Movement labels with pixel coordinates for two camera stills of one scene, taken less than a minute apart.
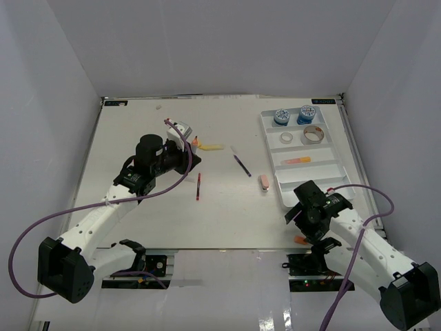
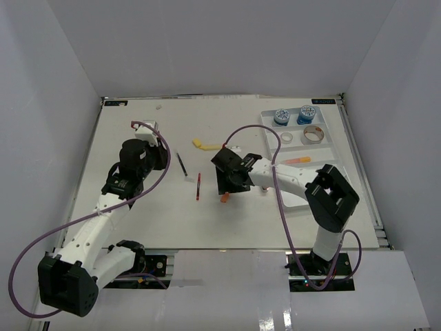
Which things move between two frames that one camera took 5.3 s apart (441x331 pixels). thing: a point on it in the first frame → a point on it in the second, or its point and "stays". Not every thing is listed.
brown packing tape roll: (312, 135) stays
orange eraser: (300, 240) → (224, 198)
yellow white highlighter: (211, 147) stays
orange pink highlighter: (306, 159) stays
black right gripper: (312, 234) → (224, 186)
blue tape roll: (281, 117) stays
